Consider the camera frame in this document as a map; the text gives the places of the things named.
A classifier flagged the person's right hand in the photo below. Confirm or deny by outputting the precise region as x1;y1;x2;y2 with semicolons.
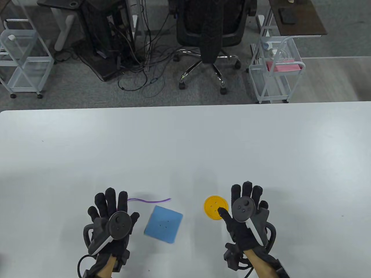
217;182;269;252

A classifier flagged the person's left hand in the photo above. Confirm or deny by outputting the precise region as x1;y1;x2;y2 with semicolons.
88;188;140;261

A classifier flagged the yellow felt button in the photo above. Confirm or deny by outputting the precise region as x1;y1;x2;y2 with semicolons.
204;196;229;221

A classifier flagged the purple thread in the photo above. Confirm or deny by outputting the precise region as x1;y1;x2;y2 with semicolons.
128;198;171;203

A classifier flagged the blue felt square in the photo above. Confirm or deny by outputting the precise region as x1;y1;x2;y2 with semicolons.
144;205;183;244

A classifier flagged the person's left forearm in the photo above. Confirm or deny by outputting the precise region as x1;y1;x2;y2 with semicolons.
96;255;117;278

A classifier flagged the person's right forearm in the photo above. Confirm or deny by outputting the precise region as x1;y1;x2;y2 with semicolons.
243;249;279;278

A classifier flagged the grey and white controller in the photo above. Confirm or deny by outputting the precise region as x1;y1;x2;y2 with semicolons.
233;196;268;246
88;211;132;256

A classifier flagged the black computer tower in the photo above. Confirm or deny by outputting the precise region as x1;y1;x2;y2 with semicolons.
78;0;137;82

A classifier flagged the pink box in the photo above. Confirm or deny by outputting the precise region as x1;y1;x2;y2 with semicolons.
266;61;303;72

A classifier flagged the white desk leg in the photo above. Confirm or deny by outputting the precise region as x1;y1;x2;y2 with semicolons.
51;6;77;52

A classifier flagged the black office chair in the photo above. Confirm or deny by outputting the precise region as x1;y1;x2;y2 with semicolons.
168;0;257;95

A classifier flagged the dark desk top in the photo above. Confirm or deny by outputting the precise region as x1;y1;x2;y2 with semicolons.
37;0;86;8

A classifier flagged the brown wooden side table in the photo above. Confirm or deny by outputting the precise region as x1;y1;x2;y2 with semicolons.
268;0;328;37

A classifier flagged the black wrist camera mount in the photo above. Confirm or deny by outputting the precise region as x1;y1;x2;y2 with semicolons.
223;243;247;270
112;251;130;272

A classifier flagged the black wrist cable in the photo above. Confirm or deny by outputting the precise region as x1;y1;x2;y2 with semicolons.
77;254;99;278
238;259;257;271

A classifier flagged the tangle of black cables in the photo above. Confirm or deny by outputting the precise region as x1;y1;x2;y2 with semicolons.
54;0;181;98

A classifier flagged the white wire cart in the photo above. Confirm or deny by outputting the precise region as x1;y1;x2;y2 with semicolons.
248;14;306;104
0;19;55;99

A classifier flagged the white coiled cable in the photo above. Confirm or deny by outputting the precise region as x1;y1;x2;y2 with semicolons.
268;48;294;63

